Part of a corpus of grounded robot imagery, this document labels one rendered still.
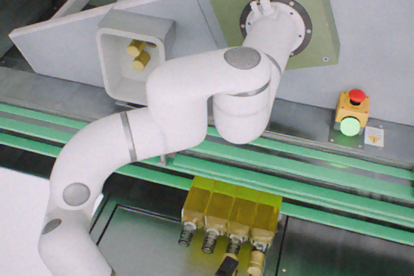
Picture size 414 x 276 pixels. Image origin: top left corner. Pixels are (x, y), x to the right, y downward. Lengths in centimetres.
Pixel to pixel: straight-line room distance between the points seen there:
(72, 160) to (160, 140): 14
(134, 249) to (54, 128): 40
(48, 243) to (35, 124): 62
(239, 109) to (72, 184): 28
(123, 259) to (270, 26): 69
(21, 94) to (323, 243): 96
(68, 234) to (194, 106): 29
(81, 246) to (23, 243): 54
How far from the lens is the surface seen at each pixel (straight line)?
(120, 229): 129
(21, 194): 142
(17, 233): 134
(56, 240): 79
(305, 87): 118
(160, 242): 125
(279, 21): 94
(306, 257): 130
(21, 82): 147
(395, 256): 138
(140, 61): 118
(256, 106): 74
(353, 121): 111
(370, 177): 112
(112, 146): 72
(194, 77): 69
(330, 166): 111
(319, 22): 98
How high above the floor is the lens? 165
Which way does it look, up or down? 42 degrees down
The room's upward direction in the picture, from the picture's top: 158 degrees counter-clockwise
